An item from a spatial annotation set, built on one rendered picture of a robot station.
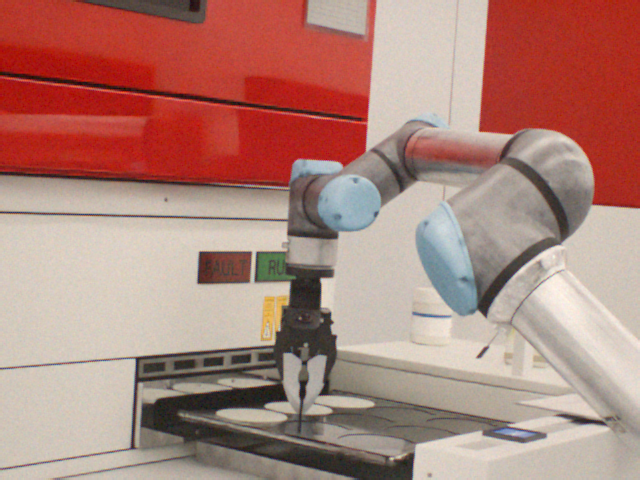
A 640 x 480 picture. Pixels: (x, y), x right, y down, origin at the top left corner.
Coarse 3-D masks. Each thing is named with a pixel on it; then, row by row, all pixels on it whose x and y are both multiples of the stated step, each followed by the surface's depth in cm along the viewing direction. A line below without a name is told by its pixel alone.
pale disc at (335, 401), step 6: (324, 396) 213; (330, 396) 213; (336, 396) 214; (318, 402) 207; (324, 402) 207; (330, 402) 207; (336, 402) 208; (342, 402) 208; (348, 402) 209; (354, 402) 209; (360, 402) 209; (366, 402) 210; (372, 402) 210
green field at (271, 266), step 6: (264, 258) 207; (270, 258) 208; (276, 258) 210; (282, 258) 211; (264, 264) 207; (270, 264) 209; (276, 264) 210; (282, 264) 211; (258, 270) 206; (264, 270) 208; (270, 270) 209; (276, 270) 210; (282, 270) 211; (258, 276) 207; (264, 276) 208; (270, 276) 209; (276, 276) 210; (282, 276) 211; (288, 276) 212; (294, 276) 214
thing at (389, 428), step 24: (216, 408) 194; (240, 408) 197; (264, 408) 198; (336, 408) 202; (360, 408) 204; (384, 408) 206; (408, 408) 207; (288, 432) 181; (312, 432) 182; (336, 432) 184; (360, 432) 184; (384, 432) 185; (408, 432) 187; (432, 432) 188; (456, 432) 189
